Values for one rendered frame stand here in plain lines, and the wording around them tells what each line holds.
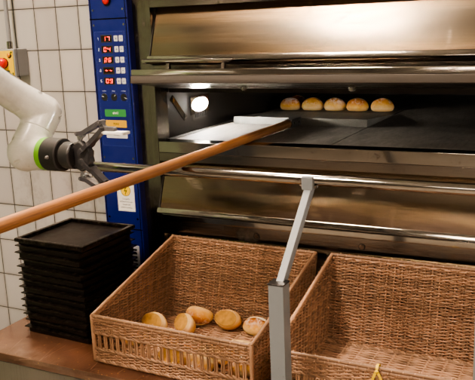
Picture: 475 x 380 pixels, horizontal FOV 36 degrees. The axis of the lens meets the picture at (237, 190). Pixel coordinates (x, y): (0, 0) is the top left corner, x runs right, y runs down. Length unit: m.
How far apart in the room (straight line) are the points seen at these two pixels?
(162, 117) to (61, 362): 0.89
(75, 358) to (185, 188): 0.67
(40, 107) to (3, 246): 1.10
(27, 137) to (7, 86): 0.15
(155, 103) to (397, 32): 0.86
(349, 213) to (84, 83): 1.07
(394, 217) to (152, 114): 0.90
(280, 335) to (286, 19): 0.99
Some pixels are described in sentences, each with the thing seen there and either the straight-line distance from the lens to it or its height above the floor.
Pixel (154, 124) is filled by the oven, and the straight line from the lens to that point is 2.54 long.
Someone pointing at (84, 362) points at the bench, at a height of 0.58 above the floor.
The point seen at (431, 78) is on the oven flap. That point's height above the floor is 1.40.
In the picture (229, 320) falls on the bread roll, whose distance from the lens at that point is 2.39.
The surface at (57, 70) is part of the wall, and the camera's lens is 2.76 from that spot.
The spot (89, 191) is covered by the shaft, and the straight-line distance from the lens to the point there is 1.71.
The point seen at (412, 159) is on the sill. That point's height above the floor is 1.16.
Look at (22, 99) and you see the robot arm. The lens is 2.12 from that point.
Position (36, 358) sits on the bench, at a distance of 2.39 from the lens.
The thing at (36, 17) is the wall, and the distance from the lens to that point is 2.81.
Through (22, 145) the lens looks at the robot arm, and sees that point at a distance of 2.11.
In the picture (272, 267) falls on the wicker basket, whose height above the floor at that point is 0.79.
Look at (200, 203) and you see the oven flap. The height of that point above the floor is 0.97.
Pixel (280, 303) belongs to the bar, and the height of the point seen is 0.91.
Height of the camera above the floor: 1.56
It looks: 13 degrees down
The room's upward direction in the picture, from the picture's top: 2 degrees counter-clockwise
